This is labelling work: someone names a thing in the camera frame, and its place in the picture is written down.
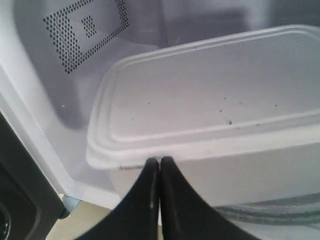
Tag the white Midea microwave oven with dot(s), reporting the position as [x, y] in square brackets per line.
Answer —
[55, 53]

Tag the grey lidded food container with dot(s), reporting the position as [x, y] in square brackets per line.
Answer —
[239, 114]

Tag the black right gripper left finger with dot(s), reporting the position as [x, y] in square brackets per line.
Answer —
[136, 216]

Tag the white microwave door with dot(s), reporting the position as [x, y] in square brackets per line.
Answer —
[29, 205]

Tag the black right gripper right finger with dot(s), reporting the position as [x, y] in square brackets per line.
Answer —
[185, 215]

